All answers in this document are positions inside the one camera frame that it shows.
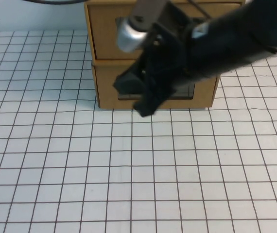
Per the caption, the silver cylindrical wrist camera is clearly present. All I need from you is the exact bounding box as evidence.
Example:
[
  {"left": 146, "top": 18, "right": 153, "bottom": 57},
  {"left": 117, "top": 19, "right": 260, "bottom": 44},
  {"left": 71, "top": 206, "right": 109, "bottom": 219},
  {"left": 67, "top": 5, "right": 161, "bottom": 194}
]
[{"left": 116, "top": 17, "right": 149, "bottom": 53}]

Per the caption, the long black cable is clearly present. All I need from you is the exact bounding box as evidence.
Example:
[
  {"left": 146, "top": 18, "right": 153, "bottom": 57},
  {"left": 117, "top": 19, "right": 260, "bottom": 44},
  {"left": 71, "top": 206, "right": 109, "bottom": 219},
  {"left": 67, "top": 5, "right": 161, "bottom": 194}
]
[{"left": 28, "top": 0, "right": 86, "bottom": 4}]

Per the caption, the cardboard shoe box shell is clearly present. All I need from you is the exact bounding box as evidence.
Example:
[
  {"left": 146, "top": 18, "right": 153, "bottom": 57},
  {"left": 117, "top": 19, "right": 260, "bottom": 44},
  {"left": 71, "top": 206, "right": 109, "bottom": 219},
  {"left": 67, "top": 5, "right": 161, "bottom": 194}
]
[{"left": 84, "top": 0, "right": 247, "bottom": 65}]

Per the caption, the white grid-patterned tablecloth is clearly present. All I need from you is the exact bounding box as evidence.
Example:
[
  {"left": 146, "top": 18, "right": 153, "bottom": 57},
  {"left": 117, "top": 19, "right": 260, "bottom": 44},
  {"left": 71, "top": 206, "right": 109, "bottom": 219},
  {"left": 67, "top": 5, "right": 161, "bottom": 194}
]
[{"left": 0, "top": 30, "right": 277, "bottom": 233}]

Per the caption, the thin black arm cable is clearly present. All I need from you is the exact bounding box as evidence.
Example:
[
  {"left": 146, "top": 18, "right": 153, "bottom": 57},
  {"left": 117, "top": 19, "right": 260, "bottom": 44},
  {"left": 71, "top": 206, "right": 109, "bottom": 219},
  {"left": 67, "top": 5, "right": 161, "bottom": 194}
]
[{"left": 189, "top": 0, "right": 212, "bottom": 19}]

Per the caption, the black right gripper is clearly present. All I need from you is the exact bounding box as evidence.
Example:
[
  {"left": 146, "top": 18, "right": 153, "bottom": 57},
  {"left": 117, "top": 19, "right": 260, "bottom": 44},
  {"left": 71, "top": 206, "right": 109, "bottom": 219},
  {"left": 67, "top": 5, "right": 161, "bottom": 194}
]
[{"left": 113, "top": 6, "right": 190, "bottom": 117}]

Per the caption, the grey camera mounting bracket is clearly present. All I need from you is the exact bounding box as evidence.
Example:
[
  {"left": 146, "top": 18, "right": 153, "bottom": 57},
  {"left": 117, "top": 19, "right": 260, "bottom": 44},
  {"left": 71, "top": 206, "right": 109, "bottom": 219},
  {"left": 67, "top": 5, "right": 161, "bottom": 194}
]
[{"left": 131, "top": 0, "right": 166, "bottom": 27}]

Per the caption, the cardboard shoe box with window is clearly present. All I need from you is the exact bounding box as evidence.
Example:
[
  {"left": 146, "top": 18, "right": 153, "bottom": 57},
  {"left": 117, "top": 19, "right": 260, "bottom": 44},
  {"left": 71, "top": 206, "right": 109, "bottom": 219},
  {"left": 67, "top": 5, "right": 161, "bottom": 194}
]
[{"left": 91, "top": 59, "right": 221, "bottom": 109}]

